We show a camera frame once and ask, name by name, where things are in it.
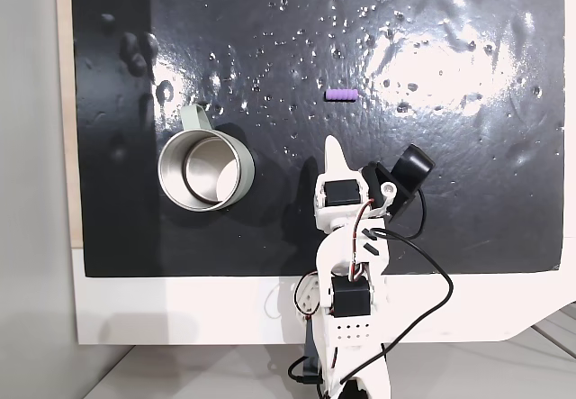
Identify purple ribbed pen grip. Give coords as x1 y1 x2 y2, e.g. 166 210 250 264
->
324 87 360 104

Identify glossy black mat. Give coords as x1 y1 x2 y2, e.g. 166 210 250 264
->
69 0 566 279

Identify black table clamp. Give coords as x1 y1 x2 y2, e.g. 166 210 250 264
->
301 315 326 385

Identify white board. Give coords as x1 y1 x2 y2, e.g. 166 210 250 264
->
70 245 576 347

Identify tan wooden board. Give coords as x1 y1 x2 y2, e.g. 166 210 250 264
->
53 0 86 250

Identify red white motor wires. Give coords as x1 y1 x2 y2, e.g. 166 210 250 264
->
347 197 377 283

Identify black camera box with mount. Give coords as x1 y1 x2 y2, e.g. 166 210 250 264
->
361 143 437 218

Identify steel cup with grey handle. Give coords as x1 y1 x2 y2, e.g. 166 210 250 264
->
157 103 257 213

